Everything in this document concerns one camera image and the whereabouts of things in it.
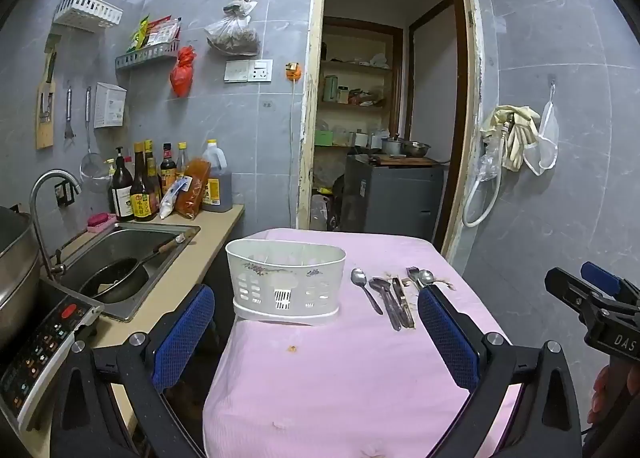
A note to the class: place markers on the orange wall hook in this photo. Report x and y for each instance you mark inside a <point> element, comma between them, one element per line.
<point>292,71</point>

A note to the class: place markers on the green canister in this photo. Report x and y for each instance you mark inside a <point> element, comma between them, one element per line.
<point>330,88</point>

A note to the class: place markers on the black wall socket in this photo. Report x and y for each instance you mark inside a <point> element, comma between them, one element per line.
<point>64,191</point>

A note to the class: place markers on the pink floral tablecloth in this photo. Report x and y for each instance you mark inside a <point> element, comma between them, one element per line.
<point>325,378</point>

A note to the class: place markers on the steel wok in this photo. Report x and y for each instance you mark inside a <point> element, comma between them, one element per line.
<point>15,268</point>

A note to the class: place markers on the green box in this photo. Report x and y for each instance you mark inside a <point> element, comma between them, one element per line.
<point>323,137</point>

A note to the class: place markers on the steel sink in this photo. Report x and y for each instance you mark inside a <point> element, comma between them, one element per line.
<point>125,243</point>

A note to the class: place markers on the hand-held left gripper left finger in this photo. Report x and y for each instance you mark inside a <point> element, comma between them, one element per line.
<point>184,334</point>

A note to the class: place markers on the white wall socket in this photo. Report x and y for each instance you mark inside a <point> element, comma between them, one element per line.
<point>260,70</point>

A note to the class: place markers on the crumpled clear plastic bag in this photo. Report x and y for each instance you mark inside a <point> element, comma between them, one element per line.
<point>487,161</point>

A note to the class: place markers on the white wall box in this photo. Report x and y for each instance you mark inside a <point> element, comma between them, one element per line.
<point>110,106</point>

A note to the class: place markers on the white wall basket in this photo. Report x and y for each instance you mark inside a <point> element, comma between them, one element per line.
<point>87,12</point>

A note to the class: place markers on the dark pump bottle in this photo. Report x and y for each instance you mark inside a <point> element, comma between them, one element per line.
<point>121,193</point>

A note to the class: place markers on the dark vinegar bottle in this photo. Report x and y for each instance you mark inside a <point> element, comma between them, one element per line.
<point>168,166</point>

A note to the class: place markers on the steel pot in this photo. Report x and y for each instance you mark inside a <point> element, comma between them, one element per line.
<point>392,147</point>

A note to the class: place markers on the white wall switch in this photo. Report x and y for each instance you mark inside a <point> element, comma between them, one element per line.
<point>236,71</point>

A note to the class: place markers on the yellow capped sauce bottle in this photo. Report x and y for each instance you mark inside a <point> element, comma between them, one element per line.
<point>151,161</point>

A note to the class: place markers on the white plastic utensil caddy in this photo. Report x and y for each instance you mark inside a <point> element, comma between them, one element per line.
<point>260,263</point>

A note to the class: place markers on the orange red spice packet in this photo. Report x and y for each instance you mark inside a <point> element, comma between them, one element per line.
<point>194,188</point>

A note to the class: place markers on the steel bowl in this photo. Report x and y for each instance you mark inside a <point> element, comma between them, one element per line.
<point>417,148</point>

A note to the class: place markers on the red snack packets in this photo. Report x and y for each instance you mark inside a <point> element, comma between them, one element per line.
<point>166,31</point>

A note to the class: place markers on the metal peeler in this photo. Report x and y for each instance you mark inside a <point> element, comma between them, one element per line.
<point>69,111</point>

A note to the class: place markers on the cream rubber gloves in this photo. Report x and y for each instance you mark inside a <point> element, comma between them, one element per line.
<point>515,131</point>

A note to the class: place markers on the white blue bag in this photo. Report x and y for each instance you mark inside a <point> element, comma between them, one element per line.
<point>171,200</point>

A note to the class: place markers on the person's right hand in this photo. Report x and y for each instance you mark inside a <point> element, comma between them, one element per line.
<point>600,390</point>

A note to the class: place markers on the grey cabinet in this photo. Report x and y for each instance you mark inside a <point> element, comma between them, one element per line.
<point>395,198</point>

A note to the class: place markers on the clear plastic bottle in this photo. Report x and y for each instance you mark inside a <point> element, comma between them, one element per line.
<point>320,212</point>

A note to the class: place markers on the metal fork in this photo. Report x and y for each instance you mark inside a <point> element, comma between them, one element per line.
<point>412,275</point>

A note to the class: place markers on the grey wall shelf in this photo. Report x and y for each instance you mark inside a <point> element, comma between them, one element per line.
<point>147,54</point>

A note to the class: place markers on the red plastic bag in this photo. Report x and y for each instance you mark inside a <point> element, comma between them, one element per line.
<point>182,72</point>

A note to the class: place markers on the metal faucet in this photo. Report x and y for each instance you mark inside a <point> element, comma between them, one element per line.
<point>36,218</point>

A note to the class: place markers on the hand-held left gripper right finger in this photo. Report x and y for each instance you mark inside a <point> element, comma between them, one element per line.
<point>445,334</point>

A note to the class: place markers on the black frying pan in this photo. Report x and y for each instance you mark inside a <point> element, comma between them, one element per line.
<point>117,280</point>

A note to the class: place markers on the induction cooker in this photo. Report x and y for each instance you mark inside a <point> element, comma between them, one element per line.
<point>42,348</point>

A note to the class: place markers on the wooden cutting board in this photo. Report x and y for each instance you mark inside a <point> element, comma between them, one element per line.
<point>45,131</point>

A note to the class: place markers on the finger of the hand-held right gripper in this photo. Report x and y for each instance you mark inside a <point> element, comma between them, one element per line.
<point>567,288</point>
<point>600,275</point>

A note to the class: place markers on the wooden shelf unit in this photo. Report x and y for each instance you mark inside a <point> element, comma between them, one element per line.
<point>355,106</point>

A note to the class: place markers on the wooden door frame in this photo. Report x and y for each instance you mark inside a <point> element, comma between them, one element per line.
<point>309,88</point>

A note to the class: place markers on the cooking oil jug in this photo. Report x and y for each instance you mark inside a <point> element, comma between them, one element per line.
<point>220,183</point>

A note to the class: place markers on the beige kitchen counter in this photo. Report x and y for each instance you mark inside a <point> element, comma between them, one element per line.
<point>200,258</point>

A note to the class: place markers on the pink sponge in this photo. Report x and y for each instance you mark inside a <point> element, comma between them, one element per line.
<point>102,222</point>

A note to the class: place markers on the clear bag of dried goods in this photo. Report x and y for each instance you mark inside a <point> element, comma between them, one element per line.
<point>235,33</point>

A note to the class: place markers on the metal mesh strainer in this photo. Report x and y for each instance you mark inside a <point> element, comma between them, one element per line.
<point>92,166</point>

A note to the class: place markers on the green yellow snack packet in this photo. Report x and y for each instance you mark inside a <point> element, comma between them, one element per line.
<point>142,33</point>

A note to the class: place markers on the clear yellow capped bottle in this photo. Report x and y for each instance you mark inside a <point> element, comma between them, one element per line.
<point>182,156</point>

